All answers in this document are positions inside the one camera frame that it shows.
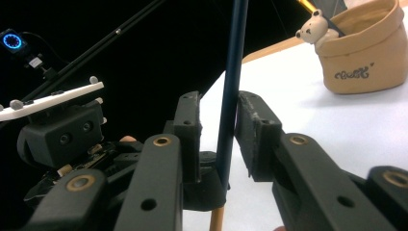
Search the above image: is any dark blue pencil striped end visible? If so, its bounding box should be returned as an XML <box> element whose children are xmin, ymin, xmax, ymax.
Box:
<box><xmin>296</xmin><ymin>0</ymin><xmax>346</xmax><ymax>37</ymax></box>

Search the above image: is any wooden table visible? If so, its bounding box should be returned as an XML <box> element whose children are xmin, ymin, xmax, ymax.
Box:
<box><xmin>242</xmin><ymin>36</ymin><xmax>305</xmax><ymax>64</ymax></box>

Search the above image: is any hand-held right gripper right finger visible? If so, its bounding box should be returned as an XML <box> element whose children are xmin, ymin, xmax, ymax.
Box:
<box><xmin>235</xmin><ymin>90</ymin><xmax>286</xmax><ymax>183</ymax></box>

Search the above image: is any dark blue pencil orange end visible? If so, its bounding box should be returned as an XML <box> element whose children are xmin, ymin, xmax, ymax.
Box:
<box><xmin>209</xmin><ymin>0</ymin><xmax>249</xmax><ymax>231</ymax></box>

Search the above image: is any black camera with blue ring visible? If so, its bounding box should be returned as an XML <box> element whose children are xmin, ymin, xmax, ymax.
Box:
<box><xmin>0</xmin><ymin>28</ymin><xmax>29</xmax><ymax>58</ymax></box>

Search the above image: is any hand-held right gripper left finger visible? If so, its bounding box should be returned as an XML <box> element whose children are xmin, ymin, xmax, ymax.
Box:
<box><xmin>164</xmin><ymin>90</ymin><xmax>204</xmax><ymax>185</ymax></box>

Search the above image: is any black diagonal stand pole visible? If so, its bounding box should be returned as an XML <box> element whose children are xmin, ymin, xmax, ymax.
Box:
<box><xmin>18</xmin><ymin>0</ymin><xmax>167</xmax><ymax>103</ymax></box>

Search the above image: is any tan pen holder with bear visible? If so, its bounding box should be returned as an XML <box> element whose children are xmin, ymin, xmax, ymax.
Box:
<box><xmin>294</xmin><ymin>0</ymin><xmax>406</xmax><ymax>95</ymax></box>

